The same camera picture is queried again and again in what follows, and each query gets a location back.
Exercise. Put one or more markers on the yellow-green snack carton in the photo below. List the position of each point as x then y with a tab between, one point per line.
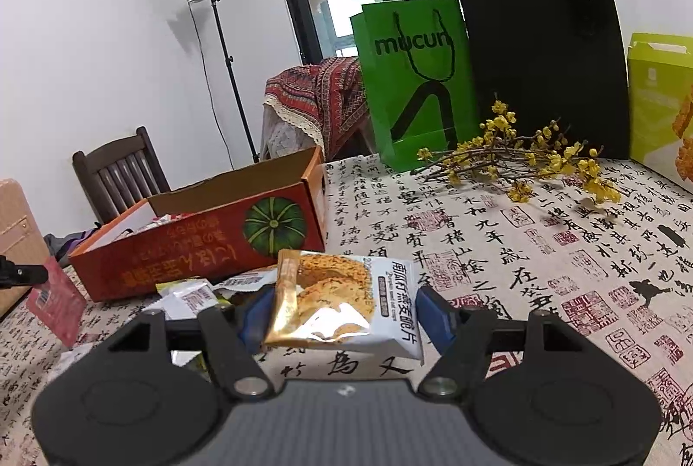
655	119

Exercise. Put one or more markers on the red snack packet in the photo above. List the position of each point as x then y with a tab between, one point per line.
57	306

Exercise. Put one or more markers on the black paper bag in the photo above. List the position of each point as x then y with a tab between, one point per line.
541	65

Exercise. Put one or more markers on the grey lace cloth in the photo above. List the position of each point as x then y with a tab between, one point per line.
281	136

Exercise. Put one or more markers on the calligraphy printed tablecloth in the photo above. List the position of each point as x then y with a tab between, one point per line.
487	255

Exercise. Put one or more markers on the dark wooden chair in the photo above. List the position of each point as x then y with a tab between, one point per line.
122	173

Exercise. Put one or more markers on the brown cardboard box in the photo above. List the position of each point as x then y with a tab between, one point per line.
16	228

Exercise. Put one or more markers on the red patterned woven cloth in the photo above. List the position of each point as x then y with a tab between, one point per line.
325	92

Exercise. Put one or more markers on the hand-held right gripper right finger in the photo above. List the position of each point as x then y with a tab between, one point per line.
436	320

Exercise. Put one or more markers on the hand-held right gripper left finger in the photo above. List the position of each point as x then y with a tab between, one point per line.
254	320

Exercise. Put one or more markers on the dark cloth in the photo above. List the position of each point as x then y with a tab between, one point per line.
65	244

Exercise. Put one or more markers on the white gold cracker snack packet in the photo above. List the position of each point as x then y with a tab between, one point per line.
346	303

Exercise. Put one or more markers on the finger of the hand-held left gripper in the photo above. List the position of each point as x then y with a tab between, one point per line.
24	274

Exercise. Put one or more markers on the green paper bag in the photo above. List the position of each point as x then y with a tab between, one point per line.
379	92

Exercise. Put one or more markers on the yellow flower branch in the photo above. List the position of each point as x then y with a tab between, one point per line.
501	111

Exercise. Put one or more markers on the orange pumpkin print cardboard box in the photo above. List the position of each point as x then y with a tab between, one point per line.
178	255

